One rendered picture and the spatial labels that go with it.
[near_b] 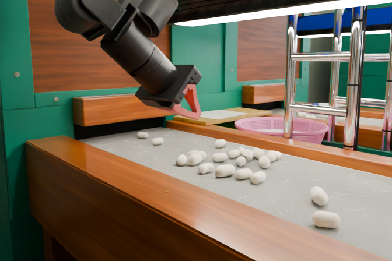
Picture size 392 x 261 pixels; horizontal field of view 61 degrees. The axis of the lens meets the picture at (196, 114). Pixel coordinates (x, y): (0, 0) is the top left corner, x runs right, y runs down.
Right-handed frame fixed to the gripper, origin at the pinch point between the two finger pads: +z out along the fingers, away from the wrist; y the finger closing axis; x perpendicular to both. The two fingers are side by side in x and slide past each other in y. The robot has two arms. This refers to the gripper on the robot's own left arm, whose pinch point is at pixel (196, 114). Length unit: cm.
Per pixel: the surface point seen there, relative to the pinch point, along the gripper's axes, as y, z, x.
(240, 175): -5.4, 11.1, 4.7
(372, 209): -25.6, 15.5, 2.7
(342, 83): 97, 219, -177
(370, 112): 5, 78, -54
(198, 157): 6.2, 11.3, 3.6
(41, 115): 42.4, -6.7, 9.9
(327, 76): 135, 252, -212
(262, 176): -8.9, 12.4, 3.5
